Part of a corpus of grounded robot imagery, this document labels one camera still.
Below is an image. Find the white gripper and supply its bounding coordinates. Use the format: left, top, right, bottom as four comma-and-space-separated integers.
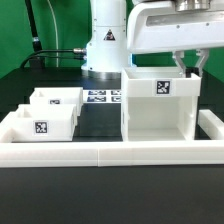
127, 0, 224, 77

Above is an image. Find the white drawer cabinet box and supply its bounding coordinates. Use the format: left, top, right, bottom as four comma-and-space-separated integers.
121, 67, 201, 141

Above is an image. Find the white drawer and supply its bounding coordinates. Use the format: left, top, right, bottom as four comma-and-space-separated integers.
29, 87, 83, 115
12, 104, 77, 142

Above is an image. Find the white front drawer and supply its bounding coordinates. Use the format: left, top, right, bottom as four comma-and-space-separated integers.
12, 104, 77, 142

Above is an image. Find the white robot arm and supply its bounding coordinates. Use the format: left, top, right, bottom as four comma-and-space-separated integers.
82, 0, 224, 77

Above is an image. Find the white fiducial marker plate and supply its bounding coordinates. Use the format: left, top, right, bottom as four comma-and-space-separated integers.
83, 90, 121, 104

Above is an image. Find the white U-shaped table fence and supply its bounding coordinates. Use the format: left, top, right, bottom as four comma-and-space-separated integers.
0, 109, 224, 168

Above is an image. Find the black pole stand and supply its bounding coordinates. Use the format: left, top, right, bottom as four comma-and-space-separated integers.
25, 0, 45, 69

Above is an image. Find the black cable with connector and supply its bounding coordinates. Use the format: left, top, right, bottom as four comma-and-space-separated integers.
20, 47, 88, 70

